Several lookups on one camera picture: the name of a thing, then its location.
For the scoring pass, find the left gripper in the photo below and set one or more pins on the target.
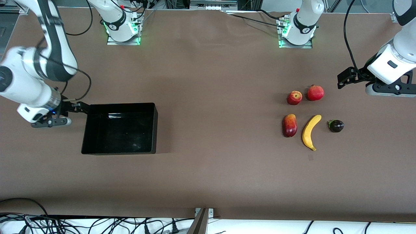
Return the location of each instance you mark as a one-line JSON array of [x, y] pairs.
[[360, 75]]

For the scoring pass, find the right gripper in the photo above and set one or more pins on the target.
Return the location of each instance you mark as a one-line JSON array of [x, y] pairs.
[[67, 107]]

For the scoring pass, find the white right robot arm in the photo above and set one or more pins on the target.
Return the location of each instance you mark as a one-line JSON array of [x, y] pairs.
[[55, 39]]

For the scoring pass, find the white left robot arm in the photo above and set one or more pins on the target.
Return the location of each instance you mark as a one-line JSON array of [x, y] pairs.
[[305, 19]]

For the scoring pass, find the black plastic box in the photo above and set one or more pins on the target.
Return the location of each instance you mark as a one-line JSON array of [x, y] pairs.
[[120, 130]]

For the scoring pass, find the red yellow apple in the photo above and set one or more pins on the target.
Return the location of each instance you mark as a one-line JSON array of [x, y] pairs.
[[294, 97]]

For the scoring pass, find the yellow banana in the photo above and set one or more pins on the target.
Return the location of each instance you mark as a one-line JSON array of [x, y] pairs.
[[309, 131]]

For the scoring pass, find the red pomegranate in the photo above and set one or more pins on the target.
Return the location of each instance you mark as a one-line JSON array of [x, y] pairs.
[[315, 93]]

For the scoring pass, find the dark purple mangosteen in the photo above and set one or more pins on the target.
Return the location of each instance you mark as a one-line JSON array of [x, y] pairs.
[[336, 126]]

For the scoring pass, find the red yellow mango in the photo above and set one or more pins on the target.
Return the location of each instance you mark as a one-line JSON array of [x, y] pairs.
[[290, 126]]

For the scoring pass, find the white power strip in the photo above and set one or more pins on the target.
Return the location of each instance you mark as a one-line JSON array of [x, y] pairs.
[[217, 7]]

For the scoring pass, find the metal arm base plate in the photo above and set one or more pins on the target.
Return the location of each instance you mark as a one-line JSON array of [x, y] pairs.
[[294, 46], [112, 42]]

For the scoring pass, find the grey metal bracket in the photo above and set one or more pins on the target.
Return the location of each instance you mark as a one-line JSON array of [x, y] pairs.
[[201, 222]]

